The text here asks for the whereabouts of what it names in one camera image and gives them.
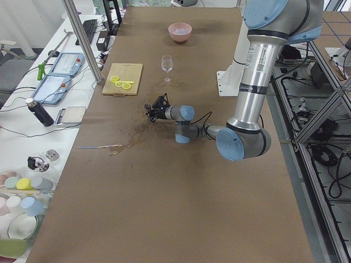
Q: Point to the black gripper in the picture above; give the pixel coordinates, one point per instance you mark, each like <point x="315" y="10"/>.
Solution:
<point x="160" y="113"/>

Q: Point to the steel double jigger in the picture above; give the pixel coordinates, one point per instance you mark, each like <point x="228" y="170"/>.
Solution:
<point x="149" y="111"/>

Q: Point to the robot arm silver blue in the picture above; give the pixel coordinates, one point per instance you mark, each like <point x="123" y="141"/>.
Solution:
<point x="271" y="25"/>

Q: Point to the clear wine glass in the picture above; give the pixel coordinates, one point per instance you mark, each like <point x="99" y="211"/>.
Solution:
<point x="167" y="66"/>

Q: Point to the pile of clear ice cubes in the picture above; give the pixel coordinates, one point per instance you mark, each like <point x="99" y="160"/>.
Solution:
<point x="180" y="30"/>

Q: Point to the middle lemon slice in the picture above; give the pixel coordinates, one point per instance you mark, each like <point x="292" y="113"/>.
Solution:
<point x="119" y="83"/>

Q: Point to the wooden cutting board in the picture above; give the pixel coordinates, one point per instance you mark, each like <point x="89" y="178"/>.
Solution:
<point x="126" y="72"/>

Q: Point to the far lemon slice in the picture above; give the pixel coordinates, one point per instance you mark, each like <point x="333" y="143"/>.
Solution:
<point x="114" y="79"/>

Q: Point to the white kitchen scale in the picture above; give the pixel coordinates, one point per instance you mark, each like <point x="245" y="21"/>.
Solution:
<point x="70" y="116"/>

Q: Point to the pink bowl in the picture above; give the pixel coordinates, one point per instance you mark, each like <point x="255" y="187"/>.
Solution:
<point x="179" y="38"/>

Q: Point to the black power adapter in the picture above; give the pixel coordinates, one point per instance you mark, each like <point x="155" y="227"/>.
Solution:
<point x="103" y="41"/>

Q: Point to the upper teach pendant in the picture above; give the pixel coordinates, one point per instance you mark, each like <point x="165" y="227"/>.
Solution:
<point x="67" y="64"/>

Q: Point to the teach pendant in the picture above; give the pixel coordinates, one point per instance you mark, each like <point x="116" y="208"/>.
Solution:
<point x="67" y="64"/>
<point x="51" y="89"/>

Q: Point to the lower teach pendant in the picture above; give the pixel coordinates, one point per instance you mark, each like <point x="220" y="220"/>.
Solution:
<point x="51" y="89"/>

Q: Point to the black keyboard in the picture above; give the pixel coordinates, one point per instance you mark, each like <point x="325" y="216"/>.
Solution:
<point x="89" y="27"/>

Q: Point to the black water bottle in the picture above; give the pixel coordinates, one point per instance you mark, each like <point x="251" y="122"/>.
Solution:
<point x="39" y="111"/>

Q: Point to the grey cup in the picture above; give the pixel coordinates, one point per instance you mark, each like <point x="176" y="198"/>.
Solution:
<point x="42" y="184"/>

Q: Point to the yellow cup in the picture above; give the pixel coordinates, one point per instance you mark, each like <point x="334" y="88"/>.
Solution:
<point x="24" y="184"/>

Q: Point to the light blue cup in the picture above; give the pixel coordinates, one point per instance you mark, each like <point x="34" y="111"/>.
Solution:
<point x="31" y="206"/>

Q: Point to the white plate green rim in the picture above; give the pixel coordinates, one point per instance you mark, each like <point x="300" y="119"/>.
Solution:
<point x="23" y="227"/>

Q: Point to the green bowl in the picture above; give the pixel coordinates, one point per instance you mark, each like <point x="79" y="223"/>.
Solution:
<point x="13" y="248"/>

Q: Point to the lemon slice near handle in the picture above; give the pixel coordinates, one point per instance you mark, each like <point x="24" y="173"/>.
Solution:
<point x="126" y="86"/>

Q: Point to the green handled grabber tool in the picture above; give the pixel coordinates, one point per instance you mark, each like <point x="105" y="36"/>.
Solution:
<point x="41" y="67"/>

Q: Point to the aluminium frame post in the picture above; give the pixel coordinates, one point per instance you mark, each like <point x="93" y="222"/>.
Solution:
<point x="83" y="40"/>

